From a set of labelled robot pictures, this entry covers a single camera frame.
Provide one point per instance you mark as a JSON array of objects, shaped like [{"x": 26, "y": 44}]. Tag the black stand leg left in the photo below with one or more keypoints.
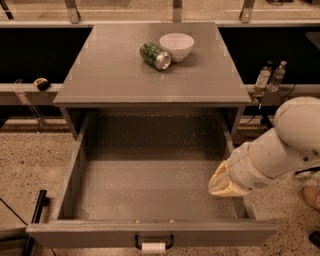
[{"x": 42, "y": 202}]

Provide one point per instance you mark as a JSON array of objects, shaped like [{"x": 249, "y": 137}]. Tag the shoe at right edge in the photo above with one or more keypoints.
[{"x": 311, "y": 195}]

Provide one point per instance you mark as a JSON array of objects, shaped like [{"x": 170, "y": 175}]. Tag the clear water bottle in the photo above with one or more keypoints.
[
  {"x": 263, "y": 78},
  {"x": 277, "y": 77}
]

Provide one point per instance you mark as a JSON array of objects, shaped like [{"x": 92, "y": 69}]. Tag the white bowl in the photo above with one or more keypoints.
[{"x": 179, "y": 45}]

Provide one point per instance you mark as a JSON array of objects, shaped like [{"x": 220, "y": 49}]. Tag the black stand leg right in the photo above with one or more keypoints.
[{"x": 265, "y": 119}]

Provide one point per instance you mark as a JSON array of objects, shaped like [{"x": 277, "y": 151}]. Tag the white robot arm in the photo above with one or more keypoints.
[{"x": 292, "y": 144}]

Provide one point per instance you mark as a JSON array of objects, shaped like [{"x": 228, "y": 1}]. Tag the black stand leg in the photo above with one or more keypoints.
[
  {"x": 265, "y": 119},
  {"x": 42, "y": 202}
]

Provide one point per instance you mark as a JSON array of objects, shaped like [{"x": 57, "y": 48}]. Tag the right clear water bottle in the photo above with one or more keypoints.
[{"x": 277, "y": 77}]

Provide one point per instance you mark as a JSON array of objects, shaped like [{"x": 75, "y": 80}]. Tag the grey top drawer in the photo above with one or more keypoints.
[{"x": 142, "y": 181}]

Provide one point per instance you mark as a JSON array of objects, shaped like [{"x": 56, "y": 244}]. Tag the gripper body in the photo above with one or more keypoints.
[{"x": 245, "y": 169}]

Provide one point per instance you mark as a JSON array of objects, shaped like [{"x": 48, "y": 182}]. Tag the left clear water bottle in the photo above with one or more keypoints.
[{"x": 263, "y": 78}]

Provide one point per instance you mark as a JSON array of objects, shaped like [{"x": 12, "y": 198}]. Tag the small black yellow object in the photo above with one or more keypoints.
[{"x": 42, "y": 84}]

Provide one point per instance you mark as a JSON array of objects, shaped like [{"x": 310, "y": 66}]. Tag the clear acrylic bracket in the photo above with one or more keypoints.
[{"x": 24, "y": 100}]

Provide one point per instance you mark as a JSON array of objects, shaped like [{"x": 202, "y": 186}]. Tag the green soda can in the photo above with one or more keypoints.
[{"x": 155, "y": 55}]

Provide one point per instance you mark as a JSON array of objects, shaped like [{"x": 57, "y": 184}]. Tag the grey drawer cabinet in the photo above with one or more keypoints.
[{"x": 109, "y": 70}]

